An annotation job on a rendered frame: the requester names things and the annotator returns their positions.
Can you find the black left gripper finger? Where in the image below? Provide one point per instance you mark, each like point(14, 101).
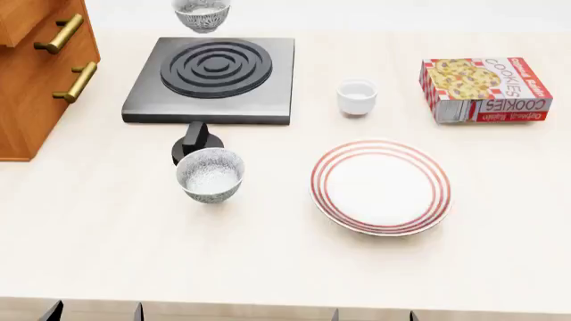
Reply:
point(138, 314)
point(53, 313)

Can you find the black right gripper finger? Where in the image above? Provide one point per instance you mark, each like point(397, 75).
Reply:
point(413, 317)
point(335, 316)

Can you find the dark grey flat stove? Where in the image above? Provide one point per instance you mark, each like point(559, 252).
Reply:
point(143, 100)

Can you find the patterned black white bowl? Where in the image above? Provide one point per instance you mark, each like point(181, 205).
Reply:
point(201, 16)
point(209, 177)

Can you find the red cookies box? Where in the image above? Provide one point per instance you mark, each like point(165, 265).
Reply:
point(473, 80)

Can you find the white plate with red rings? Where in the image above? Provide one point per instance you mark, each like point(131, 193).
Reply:
point(379, 189)

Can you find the black ringed stove burner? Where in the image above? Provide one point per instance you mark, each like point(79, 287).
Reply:
point(216, 68)

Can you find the wooden cabinet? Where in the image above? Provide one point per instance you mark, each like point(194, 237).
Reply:
point(27, 110)

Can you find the small white ramekin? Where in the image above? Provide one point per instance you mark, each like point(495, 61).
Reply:
point(356, 98)

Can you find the wooden cabinet drawer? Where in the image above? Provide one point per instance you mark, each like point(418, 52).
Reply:
point(22, 16)

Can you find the black stove knob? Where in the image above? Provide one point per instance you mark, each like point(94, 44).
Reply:
point(194, 137)

